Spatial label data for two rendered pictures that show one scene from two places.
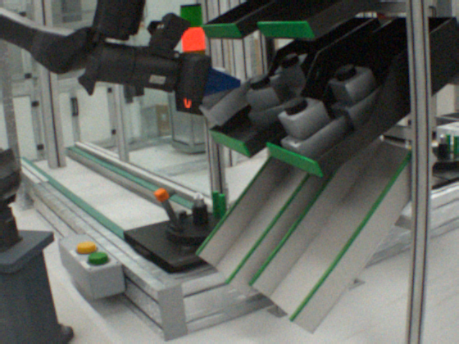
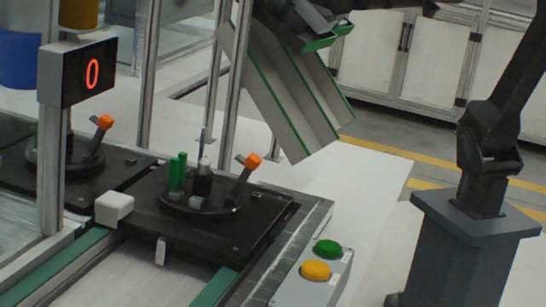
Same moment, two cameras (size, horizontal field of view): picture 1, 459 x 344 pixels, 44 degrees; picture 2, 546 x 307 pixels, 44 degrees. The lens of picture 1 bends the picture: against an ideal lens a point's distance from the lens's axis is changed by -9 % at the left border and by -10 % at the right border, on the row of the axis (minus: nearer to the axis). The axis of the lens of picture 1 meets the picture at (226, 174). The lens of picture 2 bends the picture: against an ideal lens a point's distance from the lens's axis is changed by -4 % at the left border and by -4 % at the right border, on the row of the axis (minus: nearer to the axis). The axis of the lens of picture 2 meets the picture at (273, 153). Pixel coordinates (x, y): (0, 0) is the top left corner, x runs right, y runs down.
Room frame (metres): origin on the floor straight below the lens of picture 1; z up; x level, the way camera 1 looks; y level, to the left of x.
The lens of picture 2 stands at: (1.75, 0.84, 1.46)
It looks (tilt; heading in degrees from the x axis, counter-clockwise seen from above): 21 degrees down; 226
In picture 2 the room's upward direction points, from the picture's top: 9 degrees clockwise
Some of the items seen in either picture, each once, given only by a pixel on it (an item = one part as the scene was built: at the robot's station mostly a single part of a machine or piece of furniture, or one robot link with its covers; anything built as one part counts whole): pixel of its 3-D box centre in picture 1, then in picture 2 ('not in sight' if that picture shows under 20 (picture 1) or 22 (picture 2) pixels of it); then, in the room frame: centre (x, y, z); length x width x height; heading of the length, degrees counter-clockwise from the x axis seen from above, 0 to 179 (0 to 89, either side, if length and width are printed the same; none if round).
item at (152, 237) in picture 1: (202, 237); (199, 209); (1.13, 0.05, 0.96); 0.24 x 0.24 x 0.02; 30
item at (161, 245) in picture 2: not in sight; (162, 251); (1.24, 0.12, 0.95); 0.01 x 0.01 x 0.04; 30
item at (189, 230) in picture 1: (201, 228); (200, 198); (1.13, 0.05, 0.98); 0.14 x 0.14 x 0.02
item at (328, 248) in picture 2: (98, 260); (328, 251); (1.04, 0.25, 0.96); 0.04 x 0.04 x 0.02
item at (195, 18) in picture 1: (191, 17); not in sight; (1.36, 0.05, 1.38); 0.05 x 0.05 x 0.05
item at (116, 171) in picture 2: not in sight; (64, 139); (1.26, -0.17, 1.01); 0.24 x 0.24 x 0.13; 30
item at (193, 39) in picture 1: (193, 38); not in sight; (1.36, 0.05, 1.33); 0.05 x 0.05 x 0.05
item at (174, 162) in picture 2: (215, 204); (173, 173); (1.17, 0.02, 1.01); 0.01 x 0.01 x 0.05; 30
